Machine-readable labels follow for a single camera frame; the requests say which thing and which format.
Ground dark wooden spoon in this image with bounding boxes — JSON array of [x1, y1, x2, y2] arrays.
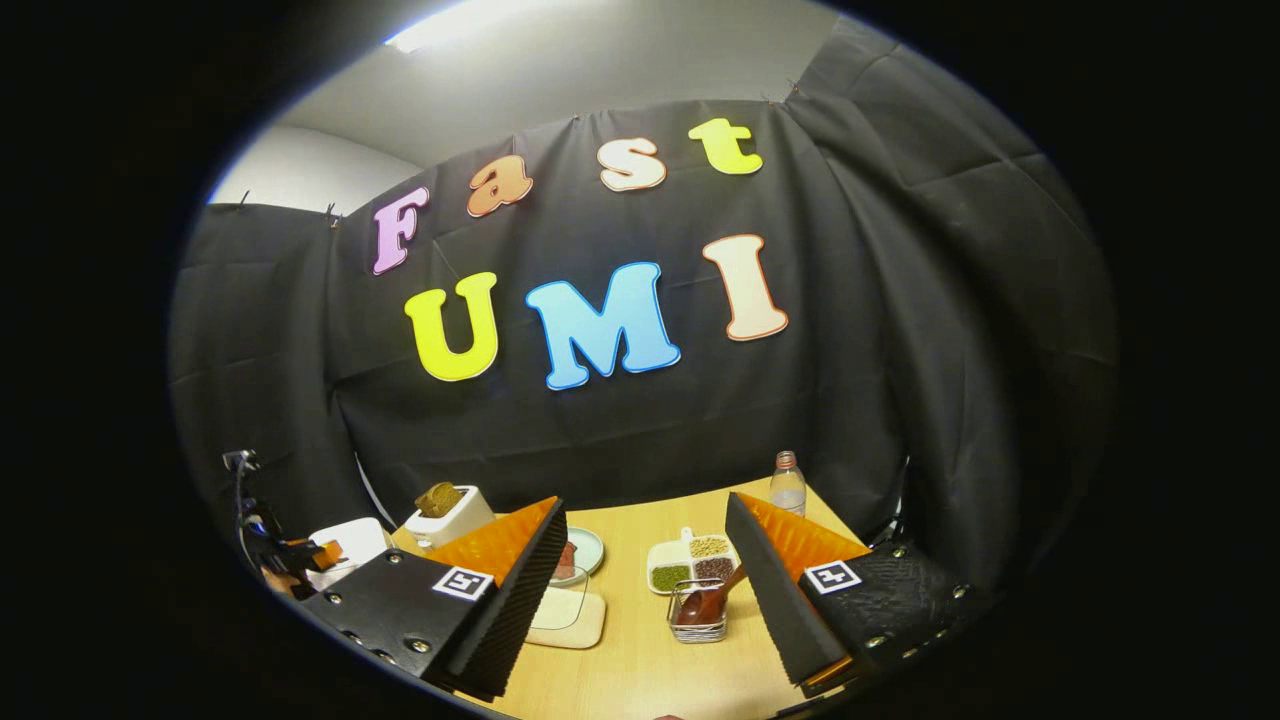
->
[[674, 564, 747, 629]]

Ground white rice cooker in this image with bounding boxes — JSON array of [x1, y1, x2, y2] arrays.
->
[[304, 516, 397, 594]]

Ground black backdrop cloth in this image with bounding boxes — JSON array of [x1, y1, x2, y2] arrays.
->
[[165, 15, 1119, 591]]

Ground clear glass box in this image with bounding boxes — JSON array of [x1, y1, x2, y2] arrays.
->
[[529, 564, 592, 632]]

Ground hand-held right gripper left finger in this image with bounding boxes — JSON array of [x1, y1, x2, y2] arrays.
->
[[300, 497, 568, 703]]

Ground clear plastic water bottle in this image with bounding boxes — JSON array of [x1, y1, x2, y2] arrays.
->
[[769, 450, 808, 519]]

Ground brown bread slice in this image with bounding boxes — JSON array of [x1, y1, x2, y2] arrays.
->
[[414, 481, 465, 519]]

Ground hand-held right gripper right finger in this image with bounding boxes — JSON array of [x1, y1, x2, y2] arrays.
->
[[725, 491, 979, 699]]

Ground cream cutting board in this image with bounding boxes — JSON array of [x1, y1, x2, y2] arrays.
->
[[524, 587, 608, 650]]

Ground metal wire chopstick holder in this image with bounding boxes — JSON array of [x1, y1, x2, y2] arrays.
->
[[667, 577, 729, 645]]

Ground pale green plate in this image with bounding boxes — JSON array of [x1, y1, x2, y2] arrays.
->
[[549, 526, 607, 587]]

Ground white divided rice dish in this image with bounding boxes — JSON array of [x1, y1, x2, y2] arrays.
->
[[646, 526, 742, 597]]

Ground white toaster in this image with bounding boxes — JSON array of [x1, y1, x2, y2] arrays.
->
[[404, 484, 497, 550]]

